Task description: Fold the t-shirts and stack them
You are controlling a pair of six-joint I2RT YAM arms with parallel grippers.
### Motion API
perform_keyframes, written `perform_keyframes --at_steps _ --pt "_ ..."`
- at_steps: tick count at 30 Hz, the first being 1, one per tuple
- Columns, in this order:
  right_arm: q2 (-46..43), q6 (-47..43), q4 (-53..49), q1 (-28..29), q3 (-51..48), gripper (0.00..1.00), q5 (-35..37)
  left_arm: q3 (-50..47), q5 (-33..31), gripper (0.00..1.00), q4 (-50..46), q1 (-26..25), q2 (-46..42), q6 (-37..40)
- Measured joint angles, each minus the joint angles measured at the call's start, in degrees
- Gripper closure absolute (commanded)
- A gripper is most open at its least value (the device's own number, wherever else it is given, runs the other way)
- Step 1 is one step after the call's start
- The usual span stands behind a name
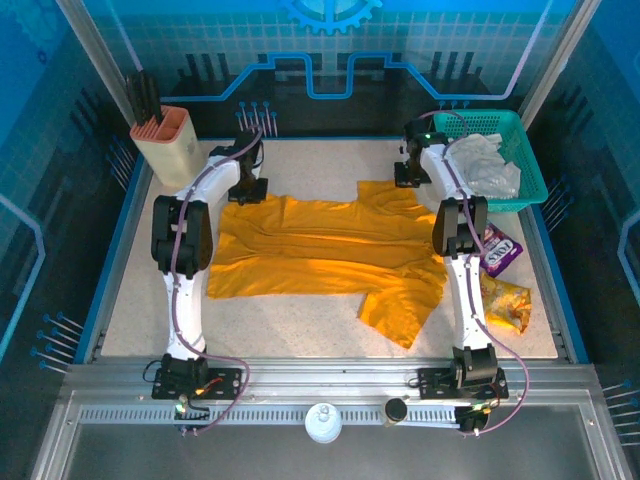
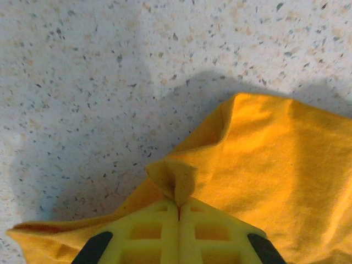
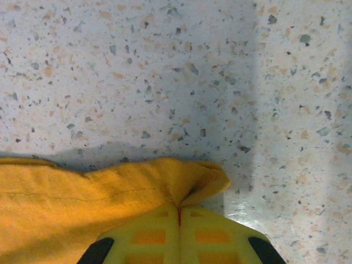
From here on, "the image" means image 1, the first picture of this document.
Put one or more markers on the aluminium frame post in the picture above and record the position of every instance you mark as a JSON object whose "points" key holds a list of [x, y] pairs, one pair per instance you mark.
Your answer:
{"points": [[95, 40], [560, 45]]}

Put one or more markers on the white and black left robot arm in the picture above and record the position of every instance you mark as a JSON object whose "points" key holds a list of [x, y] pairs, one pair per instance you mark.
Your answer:
{"points": [[185, 310]]}

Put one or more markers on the purple candy bag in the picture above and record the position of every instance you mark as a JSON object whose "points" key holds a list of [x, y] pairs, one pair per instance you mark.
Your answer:
{"points": [[502, 252]]}

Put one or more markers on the cream knife block orange top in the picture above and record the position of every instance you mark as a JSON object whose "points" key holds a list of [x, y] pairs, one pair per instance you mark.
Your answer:
{"points": [[175, 160]]}

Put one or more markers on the yellow t-shirt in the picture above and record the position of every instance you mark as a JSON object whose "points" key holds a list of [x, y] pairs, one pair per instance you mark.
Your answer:
{"points": [[325, 240]]}

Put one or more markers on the teal plastic basket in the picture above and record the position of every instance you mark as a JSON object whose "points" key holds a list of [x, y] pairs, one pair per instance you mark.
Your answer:
{"points": [[532, 170]]}

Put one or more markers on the black knob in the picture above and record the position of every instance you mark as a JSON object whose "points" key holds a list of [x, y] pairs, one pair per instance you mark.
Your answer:
{"points": [[395, 410]]}

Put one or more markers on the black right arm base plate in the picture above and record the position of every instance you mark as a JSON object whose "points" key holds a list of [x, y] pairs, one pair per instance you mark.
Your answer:
{"points": [[435, 384]]}

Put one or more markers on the aluminium frame rail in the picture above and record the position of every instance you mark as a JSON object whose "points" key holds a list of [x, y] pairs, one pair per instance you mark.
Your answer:
{"points": [[325, 375]]}

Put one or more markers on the yellow snack bag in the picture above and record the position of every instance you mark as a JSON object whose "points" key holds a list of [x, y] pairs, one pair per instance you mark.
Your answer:
{"points": [[505, 305]]}

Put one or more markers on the black connector module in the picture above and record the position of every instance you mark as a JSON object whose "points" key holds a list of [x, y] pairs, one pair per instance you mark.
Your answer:
{"points": [[471, 419], [187, 412]]}

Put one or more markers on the white round can lid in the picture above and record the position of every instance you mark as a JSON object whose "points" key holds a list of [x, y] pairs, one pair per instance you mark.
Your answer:
{"points": [[324, 422]]}

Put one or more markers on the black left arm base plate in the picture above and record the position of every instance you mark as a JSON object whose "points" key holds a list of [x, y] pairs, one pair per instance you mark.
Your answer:
{"points": [[225, 385]]}

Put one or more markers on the white t-shirt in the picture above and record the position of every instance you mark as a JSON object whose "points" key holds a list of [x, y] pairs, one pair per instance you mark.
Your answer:
{"points": [[485, 170]]}

